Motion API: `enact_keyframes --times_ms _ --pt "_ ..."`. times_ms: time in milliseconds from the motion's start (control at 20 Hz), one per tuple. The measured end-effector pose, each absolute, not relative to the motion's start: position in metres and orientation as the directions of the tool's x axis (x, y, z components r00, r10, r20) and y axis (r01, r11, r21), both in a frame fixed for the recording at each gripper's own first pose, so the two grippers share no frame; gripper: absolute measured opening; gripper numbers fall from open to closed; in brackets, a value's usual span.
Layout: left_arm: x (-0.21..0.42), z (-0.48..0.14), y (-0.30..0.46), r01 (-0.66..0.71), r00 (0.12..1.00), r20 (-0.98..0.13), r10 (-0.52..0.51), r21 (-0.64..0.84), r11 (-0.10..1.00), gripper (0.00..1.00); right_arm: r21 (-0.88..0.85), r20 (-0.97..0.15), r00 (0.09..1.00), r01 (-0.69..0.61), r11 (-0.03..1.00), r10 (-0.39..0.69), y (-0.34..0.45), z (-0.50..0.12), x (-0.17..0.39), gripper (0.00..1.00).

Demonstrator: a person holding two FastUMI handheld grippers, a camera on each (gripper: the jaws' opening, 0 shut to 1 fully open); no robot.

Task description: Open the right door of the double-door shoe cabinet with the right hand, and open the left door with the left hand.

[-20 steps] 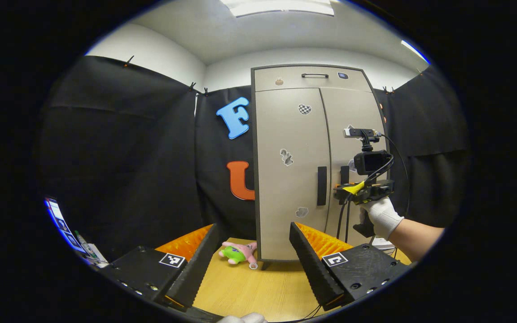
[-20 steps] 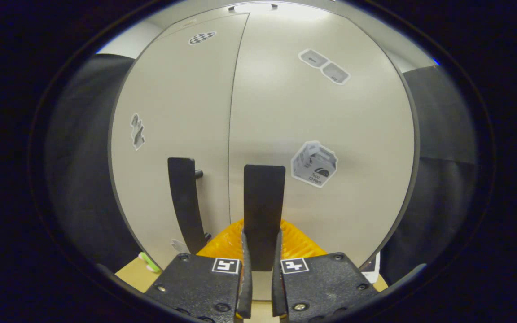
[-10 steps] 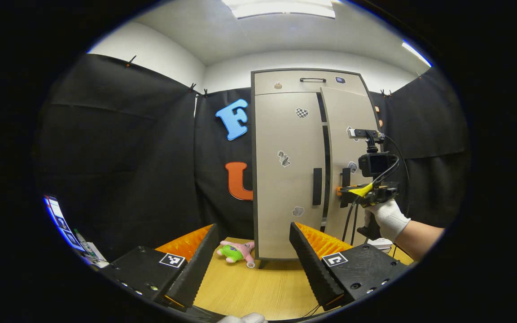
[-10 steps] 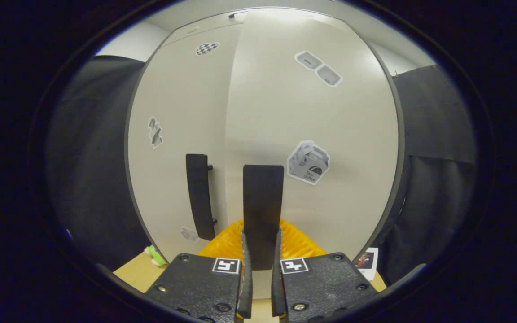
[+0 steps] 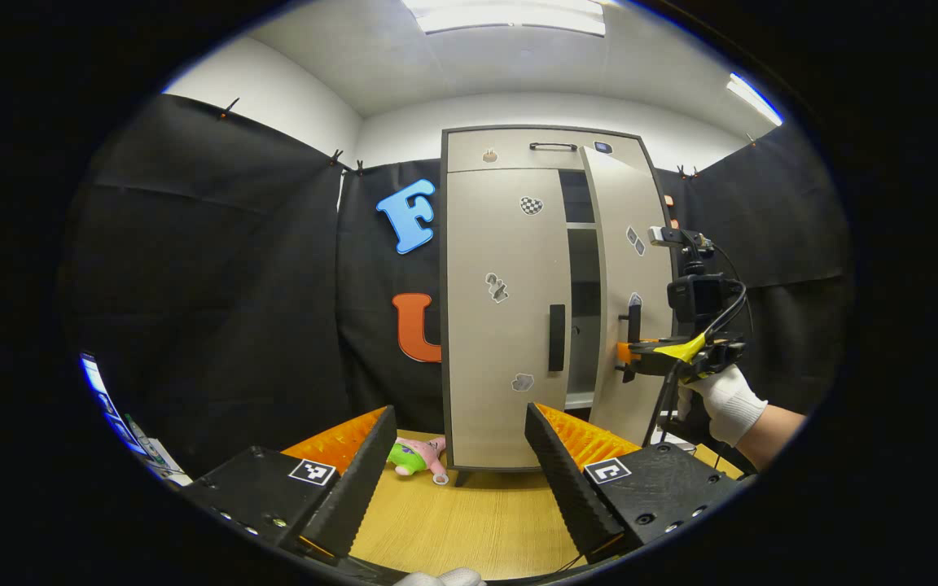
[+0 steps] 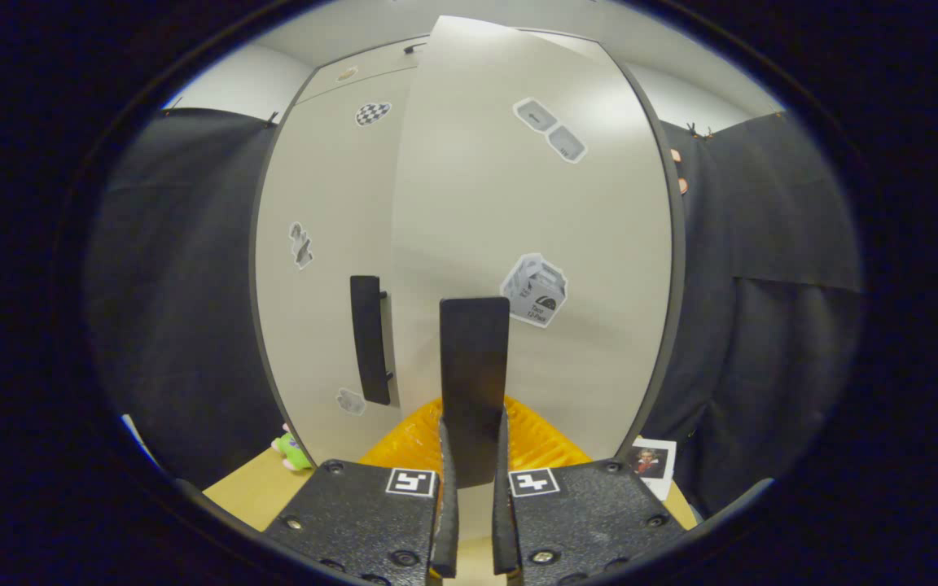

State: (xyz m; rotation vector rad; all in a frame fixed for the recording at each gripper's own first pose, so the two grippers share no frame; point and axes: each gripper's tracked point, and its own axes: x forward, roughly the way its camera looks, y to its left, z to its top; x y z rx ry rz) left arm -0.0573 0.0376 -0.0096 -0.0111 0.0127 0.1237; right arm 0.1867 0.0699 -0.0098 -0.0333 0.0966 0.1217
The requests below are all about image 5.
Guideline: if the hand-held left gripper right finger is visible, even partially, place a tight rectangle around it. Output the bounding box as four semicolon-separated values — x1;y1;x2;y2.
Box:
524;401;743;566

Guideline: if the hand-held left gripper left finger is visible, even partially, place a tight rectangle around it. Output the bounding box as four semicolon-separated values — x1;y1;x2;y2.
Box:
182;405;399;562

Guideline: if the beige cabinet door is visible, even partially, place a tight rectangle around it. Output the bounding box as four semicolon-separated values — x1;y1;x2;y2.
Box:
579;146;677;447
446;168;572;470

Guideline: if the beige double-door shoe cabinet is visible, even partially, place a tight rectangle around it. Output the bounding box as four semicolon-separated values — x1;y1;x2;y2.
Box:
439;124;677;488

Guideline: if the beige cabinet drawer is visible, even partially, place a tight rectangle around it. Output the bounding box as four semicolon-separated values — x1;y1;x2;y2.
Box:
446;129;653;173

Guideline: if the pink and green plush toy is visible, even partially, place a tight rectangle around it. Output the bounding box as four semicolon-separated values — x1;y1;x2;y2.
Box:
388;437;449;485

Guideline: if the small ceiling light panel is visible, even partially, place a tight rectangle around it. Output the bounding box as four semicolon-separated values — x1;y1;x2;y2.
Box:
725;73;783;125

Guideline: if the black backdrop cloth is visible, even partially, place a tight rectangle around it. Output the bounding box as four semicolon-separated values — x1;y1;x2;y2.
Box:
62;92;853;481

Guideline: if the lit monitor screen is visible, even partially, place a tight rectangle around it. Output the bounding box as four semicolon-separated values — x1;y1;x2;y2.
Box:
81;352;185;485

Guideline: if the large ceiling light panel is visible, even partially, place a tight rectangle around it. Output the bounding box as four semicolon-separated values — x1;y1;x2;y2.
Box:
404;0;607;35

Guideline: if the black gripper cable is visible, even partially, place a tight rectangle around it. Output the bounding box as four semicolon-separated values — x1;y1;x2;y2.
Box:
644;243;755;444

